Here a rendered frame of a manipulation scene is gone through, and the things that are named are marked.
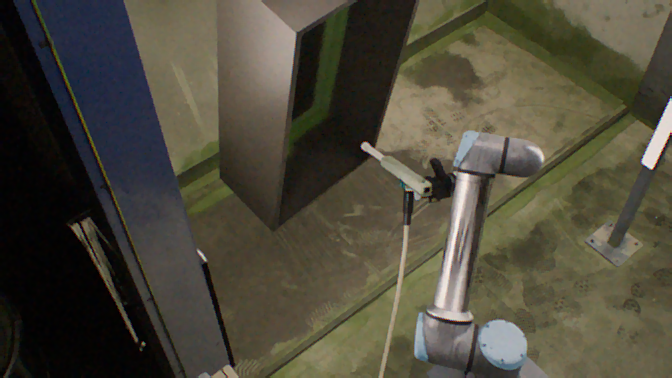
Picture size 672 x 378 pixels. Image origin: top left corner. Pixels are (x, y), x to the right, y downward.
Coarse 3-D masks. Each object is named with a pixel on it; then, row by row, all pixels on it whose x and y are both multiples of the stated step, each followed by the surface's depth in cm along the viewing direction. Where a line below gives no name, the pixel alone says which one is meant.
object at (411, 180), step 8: (368, 144) 297; (376, 152) 290; (384, 160) 281; (392, 160) 280; (384, 168) 282; (392, 168) 276; (400, 168) 272; (408, 168) 273; (400, 176) 272; (408, 176) 266; (416, 176) 265; (408, 184) 266; (416, 184) 261; (424, 184) 259; (408, 192) 269; (416, 192) 262; (424, 192) 259; (408, 200) 271; (408, 208) 273; (408, 216) 274; (408, 224) 276
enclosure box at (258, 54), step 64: (256, 0) 207; (320, 0) 209; (384, 0) 261; (256, 64) 229; (320, 64) 308; (384, 64) 283; (256, 128) 257; (320, 128) 334; (256, 192) 291; (320, 192) 316
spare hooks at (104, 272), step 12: (84, 216) 164; (72, 228) 163; (84, 228) 164; (96, 228) 167; (84, 240) 167; (96, 240) 171; (96, 252) 172; (96, 264) 174; (108, 264) 182; (108, 276) 183; (120, 288) 187; (120, 312) 191; (132, 336) 200
